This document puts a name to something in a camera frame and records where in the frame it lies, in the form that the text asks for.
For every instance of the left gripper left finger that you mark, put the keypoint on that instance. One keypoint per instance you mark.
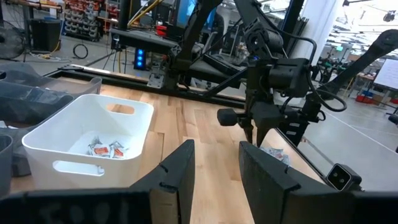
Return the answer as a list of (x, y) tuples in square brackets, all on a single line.
[(174, 186)]

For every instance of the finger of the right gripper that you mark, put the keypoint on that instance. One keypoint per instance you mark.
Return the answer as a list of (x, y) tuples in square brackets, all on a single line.
[(248, 132), (262, 133)]

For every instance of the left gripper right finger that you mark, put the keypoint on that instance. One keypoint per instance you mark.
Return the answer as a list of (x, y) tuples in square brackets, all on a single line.
[(270, 193)]

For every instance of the red printed small packet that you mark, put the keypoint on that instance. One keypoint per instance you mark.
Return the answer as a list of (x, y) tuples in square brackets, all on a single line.
[(118, 152), (101, 151)]

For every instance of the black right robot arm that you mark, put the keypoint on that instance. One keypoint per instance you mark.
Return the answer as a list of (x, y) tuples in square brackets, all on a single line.
[(199, 31)]

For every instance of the white packet with text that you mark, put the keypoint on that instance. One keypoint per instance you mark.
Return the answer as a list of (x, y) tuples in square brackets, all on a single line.
[(276, 154)]

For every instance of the red floor crate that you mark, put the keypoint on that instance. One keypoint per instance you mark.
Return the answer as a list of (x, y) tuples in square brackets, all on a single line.
[(363, 98)]

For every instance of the white pillar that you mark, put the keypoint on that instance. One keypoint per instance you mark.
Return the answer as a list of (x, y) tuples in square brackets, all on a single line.
[(317, 25)]

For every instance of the blue tablet screen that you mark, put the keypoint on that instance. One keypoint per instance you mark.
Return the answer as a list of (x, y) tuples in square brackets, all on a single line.
[(185, 12)]

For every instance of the white plastic bin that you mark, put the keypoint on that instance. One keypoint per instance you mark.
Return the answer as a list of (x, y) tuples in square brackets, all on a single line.
[(62, 124)]

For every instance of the white board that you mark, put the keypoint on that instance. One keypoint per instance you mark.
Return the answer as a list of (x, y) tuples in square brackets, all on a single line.
[(387, 74)]

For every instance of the black side desk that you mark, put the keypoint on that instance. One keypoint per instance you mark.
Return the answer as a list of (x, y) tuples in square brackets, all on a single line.
[(140, 39)]

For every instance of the red parts bin shelf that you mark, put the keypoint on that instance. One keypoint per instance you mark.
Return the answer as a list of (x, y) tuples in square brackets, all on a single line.
[(84, 18)]

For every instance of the black cabinet box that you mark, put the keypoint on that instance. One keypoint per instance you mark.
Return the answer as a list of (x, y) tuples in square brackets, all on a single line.
[(46, 34)]

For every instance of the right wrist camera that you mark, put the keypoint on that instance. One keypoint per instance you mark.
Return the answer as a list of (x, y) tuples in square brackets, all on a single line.
[(289, 76)]

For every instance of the black table-level camera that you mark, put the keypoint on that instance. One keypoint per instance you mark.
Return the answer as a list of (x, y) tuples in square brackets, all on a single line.
[(343, 177)]

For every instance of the silver mounting bracket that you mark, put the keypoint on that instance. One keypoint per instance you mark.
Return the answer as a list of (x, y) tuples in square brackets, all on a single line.
[(155, 79)]

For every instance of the black aluminium table frame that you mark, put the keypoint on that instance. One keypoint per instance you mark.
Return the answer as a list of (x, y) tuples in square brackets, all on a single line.
[(124, 79)]

